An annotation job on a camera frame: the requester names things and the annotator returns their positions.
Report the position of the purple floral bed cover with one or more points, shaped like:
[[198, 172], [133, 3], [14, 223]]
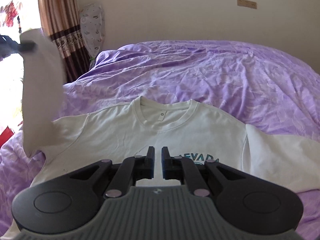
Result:
[[212, 79]]

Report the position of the brown wall plate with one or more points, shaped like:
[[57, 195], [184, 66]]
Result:
[[247, 4]]

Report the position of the white printed t-shirt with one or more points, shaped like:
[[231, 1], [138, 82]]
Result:
[[112, 134]]

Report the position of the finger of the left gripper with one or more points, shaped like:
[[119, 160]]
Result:
[[26, 47]]

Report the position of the brown striped curtain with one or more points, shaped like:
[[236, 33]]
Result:
[[61, 23]]

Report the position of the white patterned wrapped bundle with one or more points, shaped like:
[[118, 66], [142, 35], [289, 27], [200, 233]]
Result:
[[92, 27]]

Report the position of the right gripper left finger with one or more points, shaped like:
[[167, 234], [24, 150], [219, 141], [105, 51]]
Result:
[[70, 201]]

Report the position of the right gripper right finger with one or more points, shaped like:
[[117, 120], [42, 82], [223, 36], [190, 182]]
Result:
[[246, 202]]

